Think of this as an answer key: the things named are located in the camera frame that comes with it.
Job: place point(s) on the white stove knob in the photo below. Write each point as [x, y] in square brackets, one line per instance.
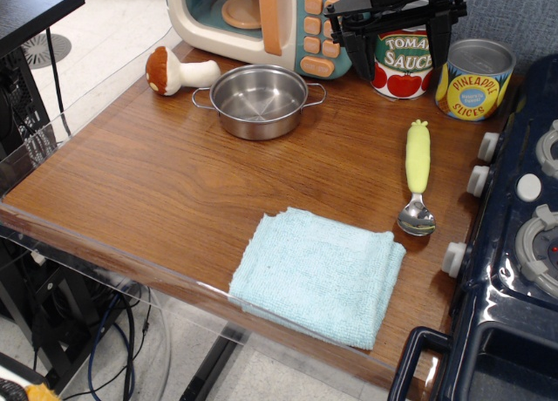
[488, 146]
[453, 258]
[477, 180]

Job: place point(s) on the plush brown mushroom toy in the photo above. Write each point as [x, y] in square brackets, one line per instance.
[166, 74]

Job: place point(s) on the light blue folded cloth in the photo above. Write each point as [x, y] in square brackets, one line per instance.
[318, 276]

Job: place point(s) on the toy microwave teal and cream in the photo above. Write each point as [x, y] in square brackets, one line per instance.
[295, 34]

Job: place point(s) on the white stove knob middle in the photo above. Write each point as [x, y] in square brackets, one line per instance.
[477, 180]

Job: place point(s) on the white stove knob top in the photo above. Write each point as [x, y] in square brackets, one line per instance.
[488, 146]

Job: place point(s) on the spoon with yellow-green handle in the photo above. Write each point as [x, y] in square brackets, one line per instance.
[415, 218]

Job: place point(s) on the dark blue toy stove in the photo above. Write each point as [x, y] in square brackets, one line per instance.
[503, 339]

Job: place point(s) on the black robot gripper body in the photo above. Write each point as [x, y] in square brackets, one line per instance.
[379, 16]

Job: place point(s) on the black desk at left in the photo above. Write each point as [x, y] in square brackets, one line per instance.
[24, 19]

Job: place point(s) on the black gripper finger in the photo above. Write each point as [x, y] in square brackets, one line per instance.
[360, 49]
[439, 31]

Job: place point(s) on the orange toy microwave plate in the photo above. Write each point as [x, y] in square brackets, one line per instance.
[242, 14]

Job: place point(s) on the pineapple slices can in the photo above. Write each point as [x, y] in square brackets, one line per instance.
[474, 79]

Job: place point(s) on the stainless steel pot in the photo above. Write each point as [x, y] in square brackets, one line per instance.
[259, 102]

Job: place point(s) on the tomato sauce can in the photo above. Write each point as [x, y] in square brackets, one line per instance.
[402, 63]

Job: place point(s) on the white stove knob bottom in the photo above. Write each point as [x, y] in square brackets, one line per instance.
[453, 258]

